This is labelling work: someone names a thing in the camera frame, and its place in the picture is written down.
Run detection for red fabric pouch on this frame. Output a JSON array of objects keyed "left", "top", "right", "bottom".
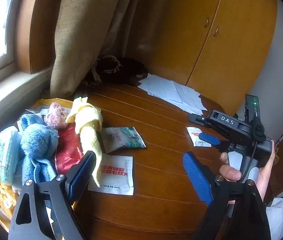
[{"left": 55, "top": 124, "right": 83, "bottom": 175}]

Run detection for dark fringed scarf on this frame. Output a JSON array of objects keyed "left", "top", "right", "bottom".
[{"left": 81, "top": 55, "right": 148, "bottom": 87}]

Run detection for yellow cloth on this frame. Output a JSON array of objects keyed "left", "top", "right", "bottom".
[{"left": 65, "top": 97, "right": 103, "bottom": 187}]

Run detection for pink fluffy cloth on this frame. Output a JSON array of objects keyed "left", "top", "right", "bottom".
[{"left": 44, "top": 102, "right": 68, "bottom": 129}]

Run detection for landscape print packet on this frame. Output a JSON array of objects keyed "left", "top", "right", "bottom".
[{"left": 101, "top": 127, "right": 146, "bottom": 153}]

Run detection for beige curtain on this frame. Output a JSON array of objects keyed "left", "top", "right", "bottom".
[{"left": 50, "top": 0, "right": 138, "bottom": 97}]

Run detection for stack of white papers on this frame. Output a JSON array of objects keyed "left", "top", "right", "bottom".
[{"left": 138, "top": 74, "right": 207, "bottom": 115}]

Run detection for right hand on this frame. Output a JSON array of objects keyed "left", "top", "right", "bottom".
[{"left": 219, "top": 140, "right": 275, "bottom": 201}]

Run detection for small white packet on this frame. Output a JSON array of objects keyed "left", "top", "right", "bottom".
[{"left": 186, "top": 127, "right": 211, "bottom": 147}]

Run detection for white packet red text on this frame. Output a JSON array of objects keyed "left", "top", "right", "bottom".
[{"left": 88, "top": 154, "right": 134, "bottom": 196}]

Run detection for teal mask packet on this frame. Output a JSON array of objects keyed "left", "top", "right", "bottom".
[{"left": 0, "top": 126, "right": 21, "bottom": 185}]

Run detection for yellow shallow box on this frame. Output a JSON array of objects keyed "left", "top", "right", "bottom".
[{"left": 0, "top": 97, "right": 102, "bottom": 233}]

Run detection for wooden wardrobe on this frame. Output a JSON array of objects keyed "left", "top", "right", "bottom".
[{"left": 126, "top": 0, "right": 277, "bottom": 115}]

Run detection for blue terry towel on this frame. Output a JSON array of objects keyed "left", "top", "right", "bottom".
[{"left": 20, "top": 114, "right": 59, "bottom": 184}]

